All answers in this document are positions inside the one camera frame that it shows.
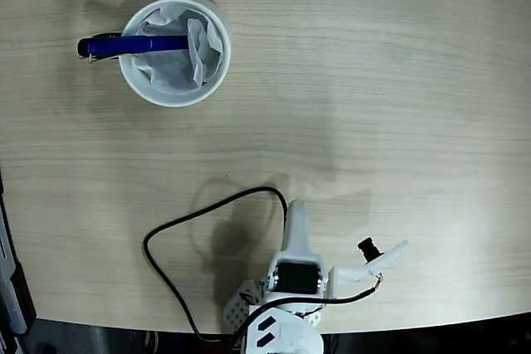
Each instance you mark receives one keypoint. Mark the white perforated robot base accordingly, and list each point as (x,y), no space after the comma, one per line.
(236,312)

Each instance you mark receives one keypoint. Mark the crumpled white paper tissue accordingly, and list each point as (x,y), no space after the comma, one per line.
(170,72)

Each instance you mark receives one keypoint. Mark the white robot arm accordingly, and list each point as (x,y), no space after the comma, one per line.
(290,333)

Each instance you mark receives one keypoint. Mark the blue pen with metal clip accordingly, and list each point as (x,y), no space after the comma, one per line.
(124,44)

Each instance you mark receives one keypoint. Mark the grey and black equipment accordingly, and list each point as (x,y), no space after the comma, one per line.
(10,287)

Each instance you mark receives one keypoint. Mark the wrist camera on white mount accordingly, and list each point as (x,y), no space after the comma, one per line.
(352,273)

